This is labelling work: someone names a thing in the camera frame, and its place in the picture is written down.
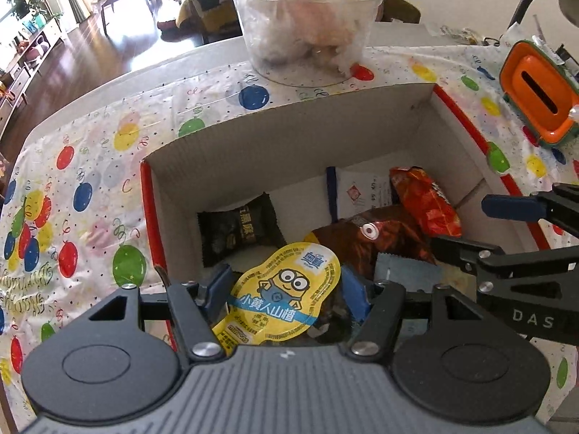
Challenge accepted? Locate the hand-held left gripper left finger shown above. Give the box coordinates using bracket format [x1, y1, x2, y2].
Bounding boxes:
[88, 263, 234, 363]

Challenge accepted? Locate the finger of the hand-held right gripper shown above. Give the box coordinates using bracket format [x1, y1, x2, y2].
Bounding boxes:
[430, 235, 579, 283]
[482, 182, 579, 236]

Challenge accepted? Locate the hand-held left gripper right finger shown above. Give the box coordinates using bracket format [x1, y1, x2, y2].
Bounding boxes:
[341, 264, 498, 363]

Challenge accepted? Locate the brown snack packet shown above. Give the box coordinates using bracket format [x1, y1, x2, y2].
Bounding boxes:
[303, 205, 437, 281]

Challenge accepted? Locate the light blue snack packet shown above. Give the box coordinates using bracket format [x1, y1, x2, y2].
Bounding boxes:
[375, 252, 444, 294]

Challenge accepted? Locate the yellow cartoon snack packet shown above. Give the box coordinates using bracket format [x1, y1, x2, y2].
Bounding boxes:
[212, 242, 342, 356]

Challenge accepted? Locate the black snack packet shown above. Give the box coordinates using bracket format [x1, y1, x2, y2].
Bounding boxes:
[196, 192, 288, 268]

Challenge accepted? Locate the red snack packet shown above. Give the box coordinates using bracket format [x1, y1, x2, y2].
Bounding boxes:
[389, 166, 463, 238]

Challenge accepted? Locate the white blue-edged snack packet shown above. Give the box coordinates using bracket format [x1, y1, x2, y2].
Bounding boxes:
[326, 166, 394, 222]

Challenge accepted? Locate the red white cardboard box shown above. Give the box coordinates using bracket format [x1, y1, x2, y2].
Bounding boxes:
[139, 82, 553, 353]

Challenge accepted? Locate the balloon print tablecloth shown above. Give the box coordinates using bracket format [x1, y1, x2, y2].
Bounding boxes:
[0, 45, 579, 417]

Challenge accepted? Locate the bunch of keys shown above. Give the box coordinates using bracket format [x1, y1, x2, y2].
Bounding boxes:
[441, 25, 487, 45]

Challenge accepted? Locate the clear plastic tub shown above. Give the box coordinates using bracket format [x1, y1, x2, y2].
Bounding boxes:
[223, 0, 389, 88]

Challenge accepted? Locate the round floor cushion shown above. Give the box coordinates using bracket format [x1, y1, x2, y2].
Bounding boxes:
[156, 16, 191, 32]

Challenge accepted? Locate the teal sofa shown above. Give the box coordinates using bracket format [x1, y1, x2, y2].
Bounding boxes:
[176, 0, 242, 43]

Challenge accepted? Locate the crumpled clear plastic bag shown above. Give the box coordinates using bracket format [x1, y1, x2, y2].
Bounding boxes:
[251, 0, 381, 73]

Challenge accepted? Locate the wooden television cabinet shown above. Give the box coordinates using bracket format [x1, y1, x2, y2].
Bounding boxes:
[0, 13, 64, 118]

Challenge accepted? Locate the wooden coffee table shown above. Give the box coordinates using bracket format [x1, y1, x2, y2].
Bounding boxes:
[93, 0, 150, 37]

